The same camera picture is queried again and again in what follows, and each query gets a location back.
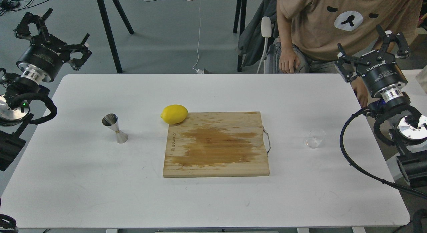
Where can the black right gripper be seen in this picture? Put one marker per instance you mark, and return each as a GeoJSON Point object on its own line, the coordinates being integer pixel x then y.
{"type": "Point", "coordinates": [380, 72]}

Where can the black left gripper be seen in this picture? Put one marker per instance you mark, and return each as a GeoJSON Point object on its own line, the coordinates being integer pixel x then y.
{"type": "Point", "coordinates": [41, 56]}

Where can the small clear glass cup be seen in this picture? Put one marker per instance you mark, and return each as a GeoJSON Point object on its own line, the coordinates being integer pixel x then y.
{"type": "Point", "coordinates": [315, 138]}

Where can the steel double jigger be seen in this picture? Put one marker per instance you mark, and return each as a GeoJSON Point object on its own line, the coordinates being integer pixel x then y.
{"type": "Point", "coordinates": [111, 122]}

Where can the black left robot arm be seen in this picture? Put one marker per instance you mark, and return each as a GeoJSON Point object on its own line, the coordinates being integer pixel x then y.
{"type": "Point", "coordinates": [26, 101]}

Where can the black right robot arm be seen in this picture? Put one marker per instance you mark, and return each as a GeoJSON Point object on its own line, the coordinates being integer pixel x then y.
{"type": "Point", "coordinates": [397, 123]}

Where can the person's right hand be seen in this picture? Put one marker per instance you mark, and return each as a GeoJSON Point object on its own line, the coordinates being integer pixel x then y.
{"type": "Point", "coordinates": [289, 62]}

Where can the black metal trestle table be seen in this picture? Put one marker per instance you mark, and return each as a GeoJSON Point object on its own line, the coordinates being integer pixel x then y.
{"type": "Point", "coordinates": [166, 36]}

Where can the person in tan shirt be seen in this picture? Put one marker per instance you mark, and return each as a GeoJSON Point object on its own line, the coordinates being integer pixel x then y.
{"type": "Point", "coordinates": [313, 28]}

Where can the yellow lemon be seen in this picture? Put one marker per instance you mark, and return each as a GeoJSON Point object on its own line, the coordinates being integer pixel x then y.
{"type": "Point", "coordinates": [174, 114]}

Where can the wooden cutting board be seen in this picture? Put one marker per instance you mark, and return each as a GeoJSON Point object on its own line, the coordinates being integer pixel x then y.
{"type": "Point", "coordinates": [217, 144]}

